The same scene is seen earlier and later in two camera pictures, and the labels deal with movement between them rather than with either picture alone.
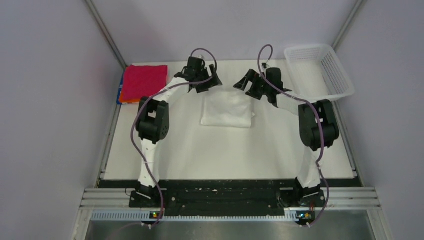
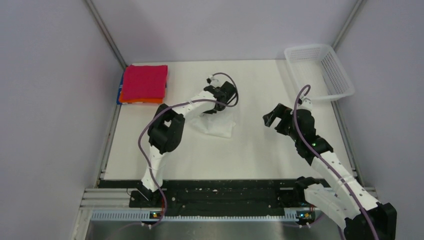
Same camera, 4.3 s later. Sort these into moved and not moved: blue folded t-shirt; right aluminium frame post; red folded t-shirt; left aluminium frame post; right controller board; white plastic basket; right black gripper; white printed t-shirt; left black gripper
Moved: right black gripper; left black gripper; white printed t-shirt
Not moved: red folded t-shirt; blue folded t-shirt; right aluminium frame post; right controller board; white plastic basket; left aluminium frame post
